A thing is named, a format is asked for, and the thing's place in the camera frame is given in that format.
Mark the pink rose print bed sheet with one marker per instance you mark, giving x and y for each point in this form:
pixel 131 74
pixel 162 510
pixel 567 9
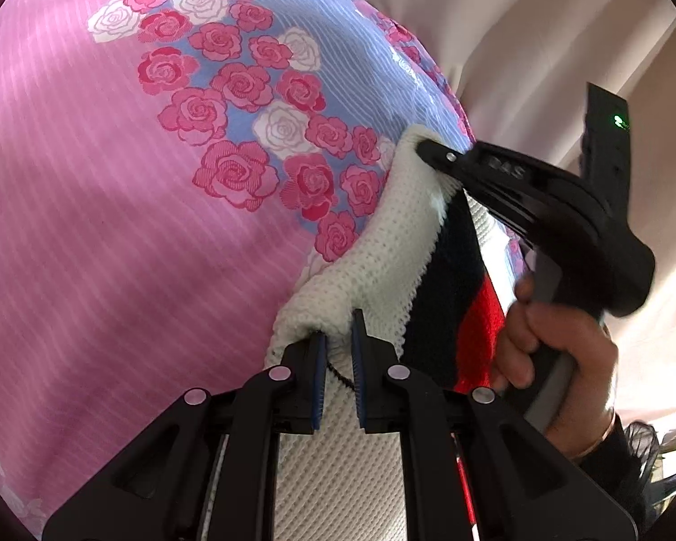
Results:
pixel 163 180

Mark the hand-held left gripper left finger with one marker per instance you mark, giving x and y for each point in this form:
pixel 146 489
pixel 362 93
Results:
pixel 317 389

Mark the white navy red knit sweater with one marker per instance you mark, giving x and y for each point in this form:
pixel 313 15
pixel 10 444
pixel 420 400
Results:
pixel 372 315

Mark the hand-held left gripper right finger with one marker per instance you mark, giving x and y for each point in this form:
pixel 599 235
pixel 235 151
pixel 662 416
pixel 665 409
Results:
pixel 359 372

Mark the person's right hand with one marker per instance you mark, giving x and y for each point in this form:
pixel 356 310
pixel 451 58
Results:
pixel 563 372

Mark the person's right forearm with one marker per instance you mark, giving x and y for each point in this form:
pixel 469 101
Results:
pixel 625 462

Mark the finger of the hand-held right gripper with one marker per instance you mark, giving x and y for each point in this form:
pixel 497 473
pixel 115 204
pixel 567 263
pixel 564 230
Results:
pixel 442 160

